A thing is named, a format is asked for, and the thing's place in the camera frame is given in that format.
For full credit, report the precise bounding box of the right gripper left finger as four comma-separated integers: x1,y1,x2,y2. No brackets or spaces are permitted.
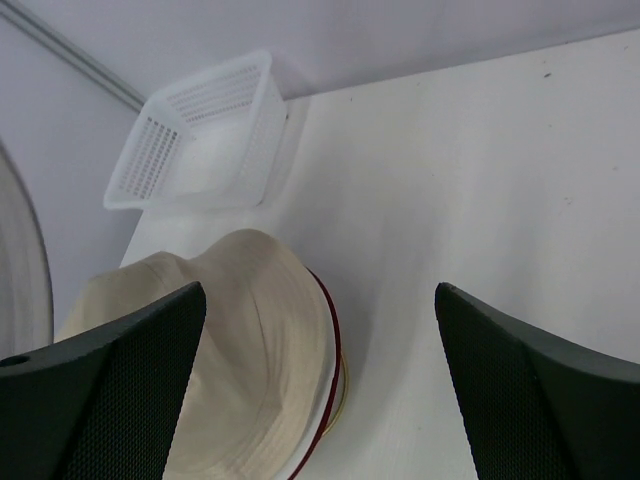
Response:
1,282,206,479

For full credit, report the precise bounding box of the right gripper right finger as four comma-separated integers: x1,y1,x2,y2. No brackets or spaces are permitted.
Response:
435,283,639,479

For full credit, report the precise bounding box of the beige bucket hat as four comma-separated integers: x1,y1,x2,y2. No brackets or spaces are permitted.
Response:
56,229,330,479

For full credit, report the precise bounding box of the red bucket hat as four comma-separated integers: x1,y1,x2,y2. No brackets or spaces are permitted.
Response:
285,271,349,479

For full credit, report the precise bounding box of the white bucket hat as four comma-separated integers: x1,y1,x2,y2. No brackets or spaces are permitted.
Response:
275,318,341,480

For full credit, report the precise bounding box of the white plastic basket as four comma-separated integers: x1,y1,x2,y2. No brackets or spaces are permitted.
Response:
103,50,287,210

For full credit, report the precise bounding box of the left aluminium frame post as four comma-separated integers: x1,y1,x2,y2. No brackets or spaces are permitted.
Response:
1,0,145,111

